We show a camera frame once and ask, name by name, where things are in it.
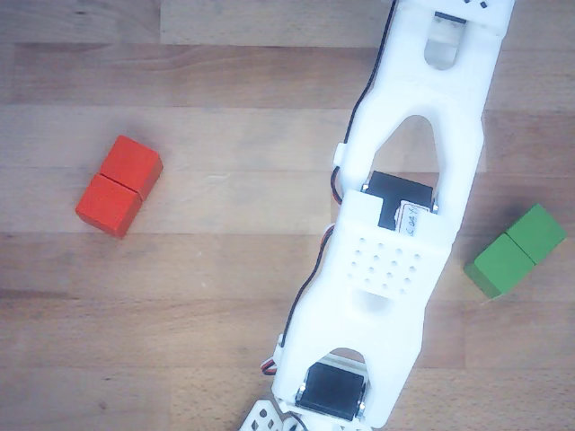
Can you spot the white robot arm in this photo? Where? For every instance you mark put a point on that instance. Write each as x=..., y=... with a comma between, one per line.
x=391, y=269

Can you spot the red rectangular wooden block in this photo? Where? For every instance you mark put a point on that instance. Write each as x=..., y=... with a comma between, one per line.
x=112, y=202

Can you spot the green rectangular wooden block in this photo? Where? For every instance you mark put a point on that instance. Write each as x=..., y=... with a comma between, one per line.
x=505, y=265

